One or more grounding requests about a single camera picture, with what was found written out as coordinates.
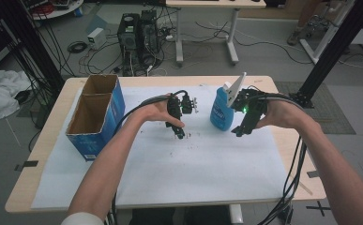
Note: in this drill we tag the blue plastic bottle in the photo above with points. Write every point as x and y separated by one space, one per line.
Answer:
221 111

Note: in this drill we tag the thin wooden stick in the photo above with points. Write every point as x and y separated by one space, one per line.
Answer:
302 186

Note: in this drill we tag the white shirt sleeve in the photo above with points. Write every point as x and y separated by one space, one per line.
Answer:
83 219

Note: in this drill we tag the blue cardboard box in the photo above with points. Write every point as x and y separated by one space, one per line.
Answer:
102 115

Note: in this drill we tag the white metal stand frame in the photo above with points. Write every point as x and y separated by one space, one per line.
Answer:
326 34

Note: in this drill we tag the black computer tower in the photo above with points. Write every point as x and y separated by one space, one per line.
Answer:
148 34
128 40

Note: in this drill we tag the small white box device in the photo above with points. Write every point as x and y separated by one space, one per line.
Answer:
96 38

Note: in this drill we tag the black tape cross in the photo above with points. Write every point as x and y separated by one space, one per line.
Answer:
318 207

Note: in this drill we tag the person's right hand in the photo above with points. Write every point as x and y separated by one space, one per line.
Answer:
282 114

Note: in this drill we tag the person's left hand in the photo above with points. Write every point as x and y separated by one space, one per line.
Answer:
155 111

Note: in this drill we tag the black tape strip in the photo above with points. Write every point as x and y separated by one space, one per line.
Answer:
313 174
26 165

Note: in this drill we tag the black metal stand post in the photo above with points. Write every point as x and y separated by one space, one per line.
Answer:
338 43

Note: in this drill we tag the white paper sheet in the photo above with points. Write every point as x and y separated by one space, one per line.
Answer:
182 175

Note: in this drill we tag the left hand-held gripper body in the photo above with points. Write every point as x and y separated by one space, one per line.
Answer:
173 106

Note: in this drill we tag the white-legged desk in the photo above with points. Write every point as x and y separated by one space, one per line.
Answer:
207 3

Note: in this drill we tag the round white table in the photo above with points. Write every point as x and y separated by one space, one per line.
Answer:
60 10

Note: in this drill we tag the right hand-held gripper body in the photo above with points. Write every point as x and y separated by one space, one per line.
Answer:
251 104

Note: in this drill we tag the white crumpled cloth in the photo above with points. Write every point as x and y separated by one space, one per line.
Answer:
1 93

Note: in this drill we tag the grey floor mat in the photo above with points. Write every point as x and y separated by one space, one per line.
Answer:
329 109

